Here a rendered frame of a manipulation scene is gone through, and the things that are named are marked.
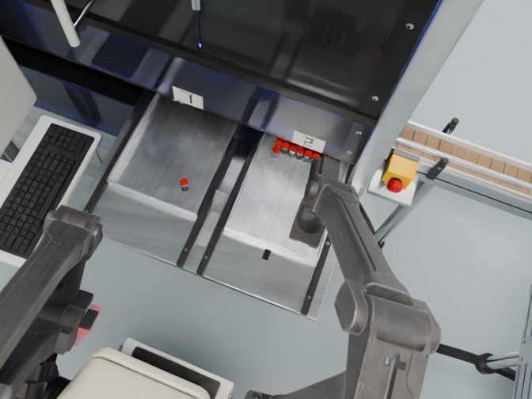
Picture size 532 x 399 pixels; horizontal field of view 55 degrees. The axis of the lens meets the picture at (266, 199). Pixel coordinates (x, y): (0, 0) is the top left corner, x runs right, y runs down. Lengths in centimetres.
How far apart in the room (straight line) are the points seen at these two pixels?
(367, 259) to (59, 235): 46
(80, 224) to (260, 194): 65
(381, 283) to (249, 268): 74
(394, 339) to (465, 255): 194
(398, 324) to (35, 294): 46
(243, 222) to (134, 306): 98
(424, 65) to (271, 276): 65
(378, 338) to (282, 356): 162
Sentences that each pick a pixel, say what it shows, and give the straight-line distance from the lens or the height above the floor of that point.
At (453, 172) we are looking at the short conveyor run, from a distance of 151.
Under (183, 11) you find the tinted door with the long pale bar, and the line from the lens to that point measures 115.
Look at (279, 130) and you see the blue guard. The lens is 134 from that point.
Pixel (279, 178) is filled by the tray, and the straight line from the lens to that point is 143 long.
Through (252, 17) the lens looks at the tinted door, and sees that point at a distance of 107.
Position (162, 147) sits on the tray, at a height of 88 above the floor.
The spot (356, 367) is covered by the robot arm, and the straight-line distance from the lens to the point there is 59.
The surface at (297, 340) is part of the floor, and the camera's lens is 221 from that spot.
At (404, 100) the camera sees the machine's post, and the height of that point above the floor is 131.
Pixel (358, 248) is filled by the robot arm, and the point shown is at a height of 152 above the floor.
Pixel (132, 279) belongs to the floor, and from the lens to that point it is 227.
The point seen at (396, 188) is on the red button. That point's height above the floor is 101.
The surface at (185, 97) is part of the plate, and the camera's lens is 139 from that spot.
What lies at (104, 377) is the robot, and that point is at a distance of 85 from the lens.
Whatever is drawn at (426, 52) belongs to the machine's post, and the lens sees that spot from 99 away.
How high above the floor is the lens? 218
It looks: 67 degrees down
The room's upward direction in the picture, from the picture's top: 11 degrees clockwise
